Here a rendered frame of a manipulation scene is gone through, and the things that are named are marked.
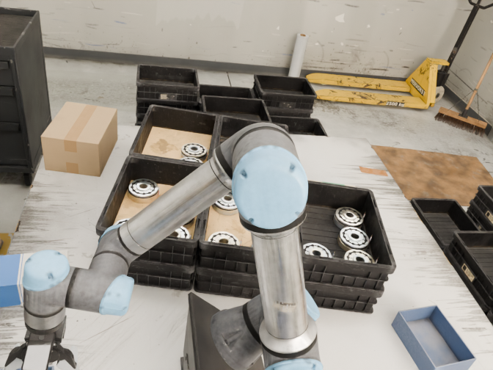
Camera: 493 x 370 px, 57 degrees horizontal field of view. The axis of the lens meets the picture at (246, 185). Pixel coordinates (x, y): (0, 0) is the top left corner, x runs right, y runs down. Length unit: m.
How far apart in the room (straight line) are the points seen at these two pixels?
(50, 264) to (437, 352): 1.18
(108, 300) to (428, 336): 1.08
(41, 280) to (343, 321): 0.99
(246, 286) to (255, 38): 3.56
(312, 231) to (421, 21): 3.92
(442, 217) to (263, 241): 2.28
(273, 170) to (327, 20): 4.23
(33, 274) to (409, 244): 1.45
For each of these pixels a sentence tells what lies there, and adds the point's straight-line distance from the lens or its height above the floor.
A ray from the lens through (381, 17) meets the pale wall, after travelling 5.07.
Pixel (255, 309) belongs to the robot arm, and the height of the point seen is 1.02.
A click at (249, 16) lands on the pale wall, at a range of 4.66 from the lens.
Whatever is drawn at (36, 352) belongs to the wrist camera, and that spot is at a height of 1.03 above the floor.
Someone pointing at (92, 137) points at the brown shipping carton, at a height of 0.86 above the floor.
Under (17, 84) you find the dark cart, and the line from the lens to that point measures 2.70.
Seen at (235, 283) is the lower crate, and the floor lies 0.76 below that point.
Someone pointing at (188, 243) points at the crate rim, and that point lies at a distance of 1.34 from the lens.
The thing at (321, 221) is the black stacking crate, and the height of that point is 0.83.
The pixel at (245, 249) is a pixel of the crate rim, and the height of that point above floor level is 0.93.
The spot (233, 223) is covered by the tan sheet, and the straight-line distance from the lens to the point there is 1.56.
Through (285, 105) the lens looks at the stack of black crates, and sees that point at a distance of 3.15.
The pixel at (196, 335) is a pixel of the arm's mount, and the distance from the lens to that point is 1.07.
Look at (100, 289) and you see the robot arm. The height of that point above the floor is 1.19.
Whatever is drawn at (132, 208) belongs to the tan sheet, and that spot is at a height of 0.83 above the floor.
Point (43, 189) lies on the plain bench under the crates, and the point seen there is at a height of 0.70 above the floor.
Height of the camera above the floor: 1.86
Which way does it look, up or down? 36 degrees down
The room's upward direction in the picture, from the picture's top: 11 degrees clockwise
